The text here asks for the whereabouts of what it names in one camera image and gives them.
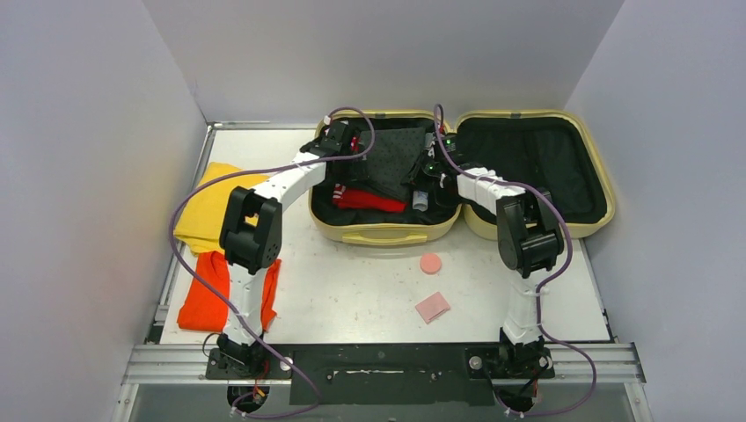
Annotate white spray bottle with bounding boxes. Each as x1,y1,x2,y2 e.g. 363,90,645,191
412,190,429,212

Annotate dark grey dotted cloth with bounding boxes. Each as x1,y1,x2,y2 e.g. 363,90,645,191
349,127,426,202

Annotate red printed t-shirt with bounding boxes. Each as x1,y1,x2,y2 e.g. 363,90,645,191
332,184,406,213

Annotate yellow t-shirt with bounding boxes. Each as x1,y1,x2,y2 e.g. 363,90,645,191
173,174,268,255

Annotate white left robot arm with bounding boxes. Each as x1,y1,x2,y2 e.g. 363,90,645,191
216,120,377,378

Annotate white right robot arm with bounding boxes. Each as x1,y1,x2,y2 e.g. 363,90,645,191
416,134,566,381

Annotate yellow open suitcase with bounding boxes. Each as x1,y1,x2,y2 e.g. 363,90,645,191
309,110,616,246

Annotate round pink soap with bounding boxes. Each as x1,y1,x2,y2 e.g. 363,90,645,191
419,253,442,275

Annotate pink square sponge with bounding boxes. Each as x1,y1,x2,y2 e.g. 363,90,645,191
414,292,450,324

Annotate orange folded t-shirt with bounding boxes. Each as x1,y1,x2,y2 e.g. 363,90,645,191
177,251,282,332

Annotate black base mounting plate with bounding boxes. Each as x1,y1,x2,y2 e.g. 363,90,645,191
218,343,555,411

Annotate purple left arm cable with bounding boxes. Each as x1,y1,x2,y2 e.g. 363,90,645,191
167,105,377,420

